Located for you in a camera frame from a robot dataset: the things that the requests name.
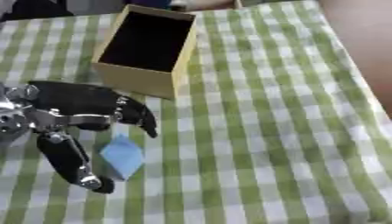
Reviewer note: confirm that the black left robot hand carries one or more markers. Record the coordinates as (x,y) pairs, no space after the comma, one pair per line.
(76,100)

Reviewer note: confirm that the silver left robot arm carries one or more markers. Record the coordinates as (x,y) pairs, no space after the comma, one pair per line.
(11,115)

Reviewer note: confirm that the tan cardboard box black inside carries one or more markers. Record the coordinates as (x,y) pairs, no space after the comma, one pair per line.
(145,49)

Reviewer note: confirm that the light blue block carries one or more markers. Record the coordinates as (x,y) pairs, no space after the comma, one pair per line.
(122,156)

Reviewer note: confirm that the dark bag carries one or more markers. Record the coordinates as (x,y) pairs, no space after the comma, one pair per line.
(35,8)

